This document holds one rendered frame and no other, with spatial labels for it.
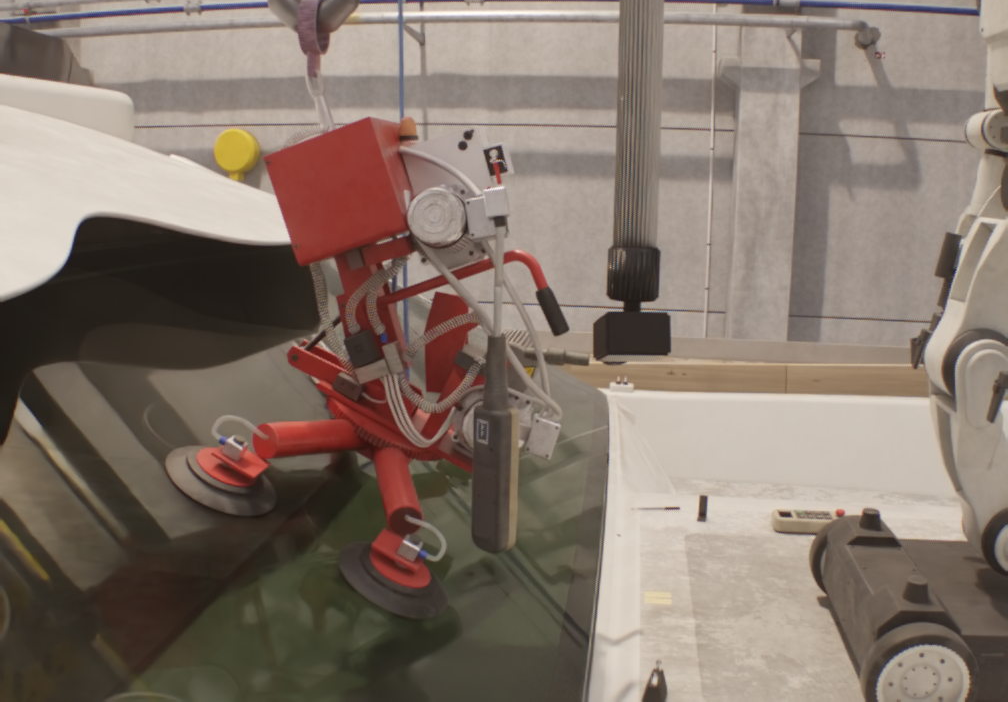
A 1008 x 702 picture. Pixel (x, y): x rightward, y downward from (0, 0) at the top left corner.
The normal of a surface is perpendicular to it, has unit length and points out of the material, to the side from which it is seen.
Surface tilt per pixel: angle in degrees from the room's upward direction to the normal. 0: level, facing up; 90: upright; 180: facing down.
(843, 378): 90
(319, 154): 90
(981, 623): 0
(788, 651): 0
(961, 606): 0
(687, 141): 90
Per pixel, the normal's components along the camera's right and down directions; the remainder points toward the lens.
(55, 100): 0.99, 0.04
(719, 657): 0.02, -0.99
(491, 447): -0.70, 0.11
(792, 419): -0.20, 0.15
